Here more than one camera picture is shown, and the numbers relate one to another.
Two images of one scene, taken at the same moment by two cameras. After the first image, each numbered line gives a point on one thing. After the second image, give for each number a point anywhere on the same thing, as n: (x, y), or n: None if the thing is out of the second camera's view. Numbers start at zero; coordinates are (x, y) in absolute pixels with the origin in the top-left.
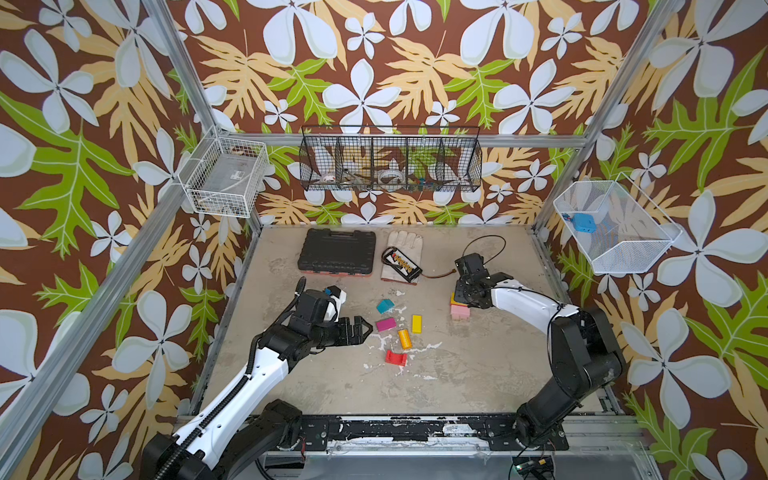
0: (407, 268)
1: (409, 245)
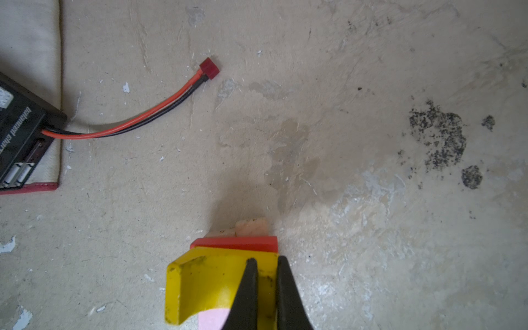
0: (23, 115)
1: (30, 58)
